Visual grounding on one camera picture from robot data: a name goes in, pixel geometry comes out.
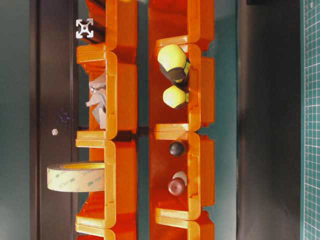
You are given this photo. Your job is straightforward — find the orange container rack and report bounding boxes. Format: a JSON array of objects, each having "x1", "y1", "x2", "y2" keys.
[{"x1": 75, "y1": 0, "x2": 215, "y2": 240}]

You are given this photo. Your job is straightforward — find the rear yellow black screwdriver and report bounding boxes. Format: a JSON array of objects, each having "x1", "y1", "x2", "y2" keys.
[{"x1": 162, "y1": 85, "x2": 189, "y2": 109}]

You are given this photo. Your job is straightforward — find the yellow black screwdriver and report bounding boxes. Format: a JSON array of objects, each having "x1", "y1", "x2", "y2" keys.
[
  {"x1": 162, "y1": 85, "x2": 189, "y2": 109},
  {"x1": 157, "y1": 44, "x2": 191, "y2": 87}
]

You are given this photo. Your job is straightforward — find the front yellow black screwdriver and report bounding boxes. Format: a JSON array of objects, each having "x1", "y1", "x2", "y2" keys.
[{"x1": 157, "y1": 44, "x2": 191, "y2": 87}]

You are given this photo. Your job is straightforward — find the grey metal brackets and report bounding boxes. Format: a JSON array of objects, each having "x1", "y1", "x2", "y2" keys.
[{"x1": 85, "y1": 71, "x2": 107, "y2": 129}]

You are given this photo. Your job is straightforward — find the yellowish tape roll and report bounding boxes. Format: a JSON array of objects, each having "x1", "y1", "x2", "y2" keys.
[{"x1": 47, "y1": 162, "x2": 105, "y2": 193}]

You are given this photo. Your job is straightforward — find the small silver bolt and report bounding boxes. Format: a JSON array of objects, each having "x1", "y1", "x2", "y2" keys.
[{"x1": 51, "y1": 128, "x2": 59, "y2": 136}]

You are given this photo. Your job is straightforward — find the upper black aluminium extrusion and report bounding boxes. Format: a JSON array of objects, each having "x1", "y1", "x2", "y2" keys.
[{"x1": 75, "y1": 18, "x2": 106, "y2": 44}]

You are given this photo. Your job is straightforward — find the green cutting mat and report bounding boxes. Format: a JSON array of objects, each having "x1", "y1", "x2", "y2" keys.
[{"x1": 302, "y1": 0, "x2": 320, "y2": 240}]

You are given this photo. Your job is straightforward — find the dark brown handled tool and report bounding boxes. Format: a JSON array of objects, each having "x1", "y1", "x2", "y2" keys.
[{"x1": 169, "y1": 140, "x2": 187, "y2": 157}]

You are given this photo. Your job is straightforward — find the red white handled cutter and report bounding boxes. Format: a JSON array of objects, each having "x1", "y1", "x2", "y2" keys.
[{"x1": 168, "y1": 171, "x2": 188, "y2": 196}]

